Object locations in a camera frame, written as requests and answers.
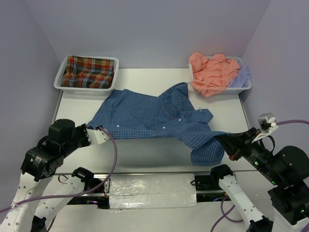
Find purple cable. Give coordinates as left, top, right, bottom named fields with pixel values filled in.
left=210, top=118, right=309, bottom=232
left=0, top=127, right=118, bottom=213

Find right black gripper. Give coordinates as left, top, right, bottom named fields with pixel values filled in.
left=214, top=123, right=282, bottom=181

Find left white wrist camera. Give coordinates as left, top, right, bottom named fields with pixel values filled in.
left=86, top=129, right=109, bottom=145

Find white cardboard front cover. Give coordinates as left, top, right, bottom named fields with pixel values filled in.
left=51, top=201, right=246, bottom=232

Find right white plastic basket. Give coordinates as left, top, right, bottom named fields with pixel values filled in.
left=188, top=56, right=252, bottom=95

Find left white plastic basket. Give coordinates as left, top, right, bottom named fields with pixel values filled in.
left=54, top=56, right=119, bottom=94

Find silver foil tape sheet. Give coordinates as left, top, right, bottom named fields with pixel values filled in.
left=109, top=174, right=197, bottom=209

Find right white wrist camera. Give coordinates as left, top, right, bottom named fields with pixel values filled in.
left=252, top=113, right=278, bottom=143

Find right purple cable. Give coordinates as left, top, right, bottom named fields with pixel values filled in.
left=210, top=118, right=309, bottom=232

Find blue checked long sleeve shirt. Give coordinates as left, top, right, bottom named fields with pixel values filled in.
left=87, top=83, right=225, bottom=166

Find orange plaid folded shirt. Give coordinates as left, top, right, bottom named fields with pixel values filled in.
left=61, top=56, right=115, bottom=89

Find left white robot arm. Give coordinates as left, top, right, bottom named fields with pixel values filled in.
left=0, top=119, right=95, bottom=232

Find white plastic basket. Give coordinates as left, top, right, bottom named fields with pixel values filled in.
left=54, top=56, right=119, bottom=94
left=188, top=56, right=252, bottom=95

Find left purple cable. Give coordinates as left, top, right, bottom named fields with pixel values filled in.
left=0, top=127, right=118, bottom=213

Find salmon orange shirt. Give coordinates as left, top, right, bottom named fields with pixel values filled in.
left=189, top=52, right=240, bottom=97

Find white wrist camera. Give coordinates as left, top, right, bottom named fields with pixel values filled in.
left=252, top=113, right=278, bottom=143
left=86, top=129, right=109, bottom=145

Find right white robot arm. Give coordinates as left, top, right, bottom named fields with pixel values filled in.
left=210, top=128, right=309, bottom=232

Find lavender shirt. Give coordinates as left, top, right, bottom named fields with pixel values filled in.
left=228, top=60, right=251, bottom=88

